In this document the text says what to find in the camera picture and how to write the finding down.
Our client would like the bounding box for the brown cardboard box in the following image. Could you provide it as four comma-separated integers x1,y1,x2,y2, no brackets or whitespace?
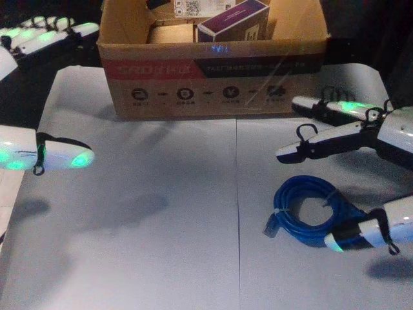
96,0,332,120

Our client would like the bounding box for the purple and grey product box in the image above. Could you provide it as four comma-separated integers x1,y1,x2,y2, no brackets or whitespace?
196,0,270,43

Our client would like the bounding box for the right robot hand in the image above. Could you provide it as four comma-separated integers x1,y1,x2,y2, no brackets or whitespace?
276,87,413,256

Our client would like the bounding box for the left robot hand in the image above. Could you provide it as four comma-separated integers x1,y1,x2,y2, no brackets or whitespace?
0,14,100,176

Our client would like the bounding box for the blue ethernet cable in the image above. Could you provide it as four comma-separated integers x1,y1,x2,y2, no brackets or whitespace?
263,175,368,248

